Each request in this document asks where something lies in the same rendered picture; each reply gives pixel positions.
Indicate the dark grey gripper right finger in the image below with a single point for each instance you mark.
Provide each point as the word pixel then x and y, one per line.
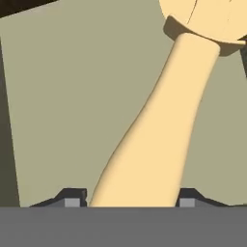
pixel 189 197

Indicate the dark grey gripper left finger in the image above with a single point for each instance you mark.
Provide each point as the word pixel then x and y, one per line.
pixel 73 197

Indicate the cream pizza cutter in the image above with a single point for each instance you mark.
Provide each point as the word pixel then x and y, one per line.
pixel 160 128

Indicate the olive drawer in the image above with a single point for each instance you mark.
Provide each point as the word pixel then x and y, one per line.
pixel 74 96

